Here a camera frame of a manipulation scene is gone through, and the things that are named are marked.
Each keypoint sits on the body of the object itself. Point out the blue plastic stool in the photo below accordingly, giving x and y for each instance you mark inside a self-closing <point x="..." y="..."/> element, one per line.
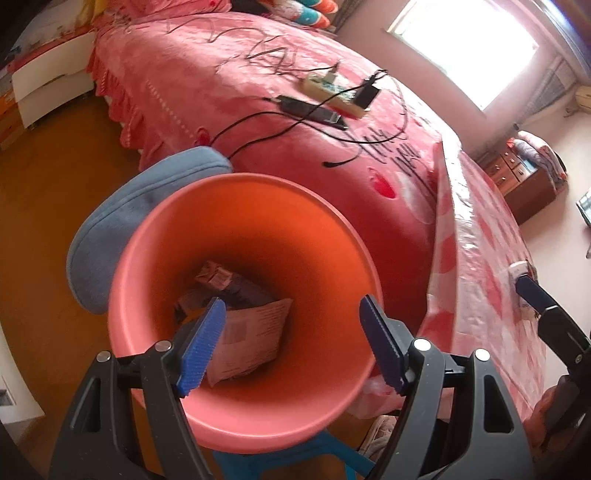
<point x="314" y="454"/>

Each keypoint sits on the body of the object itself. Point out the blue seat cushion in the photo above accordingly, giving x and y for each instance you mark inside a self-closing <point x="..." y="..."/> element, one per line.
<point x="106" y="240"/>

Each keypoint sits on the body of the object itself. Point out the patterned bolster pillow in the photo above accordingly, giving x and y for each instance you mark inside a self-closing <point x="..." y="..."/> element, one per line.
<point x="325" y="4"/>
<point x="309" y="17"/>

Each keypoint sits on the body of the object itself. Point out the orange plastic bin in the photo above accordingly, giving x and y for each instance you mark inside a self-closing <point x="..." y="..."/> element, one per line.
<point x="286" y="230"/>

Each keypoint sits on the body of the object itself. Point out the pink plastic bag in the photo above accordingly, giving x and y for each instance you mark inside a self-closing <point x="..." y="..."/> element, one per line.
<point x="374" y="397"/>

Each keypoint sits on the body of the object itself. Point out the grey checked curtain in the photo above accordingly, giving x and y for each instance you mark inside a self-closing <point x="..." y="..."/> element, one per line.
<point x="549" y="92"/>

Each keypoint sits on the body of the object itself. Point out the dark wrapper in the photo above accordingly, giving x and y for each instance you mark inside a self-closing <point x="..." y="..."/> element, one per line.
<point x="240" y="286"/>

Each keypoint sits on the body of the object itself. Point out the beige slipper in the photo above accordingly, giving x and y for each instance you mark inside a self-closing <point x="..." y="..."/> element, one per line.
<point x="381" y="436"/>

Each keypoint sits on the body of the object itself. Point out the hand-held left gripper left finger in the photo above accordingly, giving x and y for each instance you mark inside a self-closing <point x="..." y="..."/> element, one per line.
<point x="203" y="341"/>

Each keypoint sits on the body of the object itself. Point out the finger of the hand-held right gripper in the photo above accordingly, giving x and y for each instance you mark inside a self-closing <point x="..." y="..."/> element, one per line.
<point x="535" y="293"/>
<point x="570" y="415"/>

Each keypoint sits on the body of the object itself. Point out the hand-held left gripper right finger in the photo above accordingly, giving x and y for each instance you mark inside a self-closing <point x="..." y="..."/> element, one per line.
<point x="381" y="346"/>

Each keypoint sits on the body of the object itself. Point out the white power strip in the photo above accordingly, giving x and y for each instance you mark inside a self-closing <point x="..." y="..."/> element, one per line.
<point x="318" y="85"/>

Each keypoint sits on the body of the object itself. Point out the white plug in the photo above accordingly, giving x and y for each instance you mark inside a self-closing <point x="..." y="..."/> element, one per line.
<point x="335" y="71"/>

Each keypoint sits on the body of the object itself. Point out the pink folded blanket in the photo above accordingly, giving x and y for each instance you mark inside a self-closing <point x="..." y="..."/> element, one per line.
<point x="184" y="4"/>

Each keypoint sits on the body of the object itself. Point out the bed with pink bedspread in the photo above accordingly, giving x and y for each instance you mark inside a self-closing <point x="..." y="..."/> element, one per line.
<point x="207" y="92"/>

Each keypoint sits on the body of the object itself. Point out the dark cloth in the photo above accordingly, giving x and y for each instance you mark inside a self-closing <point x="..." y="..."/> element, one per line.
<point x="249" y="4"/>

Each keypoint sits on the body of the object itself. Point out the white and blue tissue pack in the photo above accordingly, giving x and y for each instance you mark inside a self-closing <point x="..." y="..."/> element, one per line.
<point x="517" y="268"/>

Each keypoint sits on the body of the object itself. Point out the white nightstand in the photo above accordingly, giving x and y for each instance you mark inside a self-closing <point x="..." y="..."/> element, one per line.
<point x="46" y="81"/>

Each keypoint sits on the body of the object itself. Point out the black charger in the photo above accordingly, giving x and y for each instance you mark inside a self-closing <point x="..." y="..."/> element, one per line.
<point x="364" y="94"/>

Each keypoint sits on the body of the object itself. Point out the large window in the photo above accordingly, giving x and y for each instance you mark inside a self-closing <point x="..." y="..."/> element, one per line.
<point x="461" y="46"/>

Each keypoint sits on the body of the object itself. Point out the white printed mailer bag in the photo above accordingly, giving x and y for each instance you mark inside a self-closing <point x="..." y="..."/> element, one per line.
<point x="258" y="332"/>

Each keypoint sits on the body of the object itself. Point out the red striped folded quilt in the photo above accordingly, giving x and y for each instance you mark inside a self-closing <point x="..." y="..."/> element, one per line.
<point x="531" y="143"/>

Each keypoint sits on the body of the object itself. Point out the brown wooden dresser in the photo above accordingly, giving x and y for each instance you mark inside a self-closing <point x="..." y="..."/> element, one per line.
<point x="521" y="184"/>

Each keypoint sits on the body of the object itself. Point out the grey folded quilt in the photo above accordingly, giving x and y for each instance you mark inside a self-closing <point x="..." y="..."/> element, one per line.
<point x="549" y="168"/>

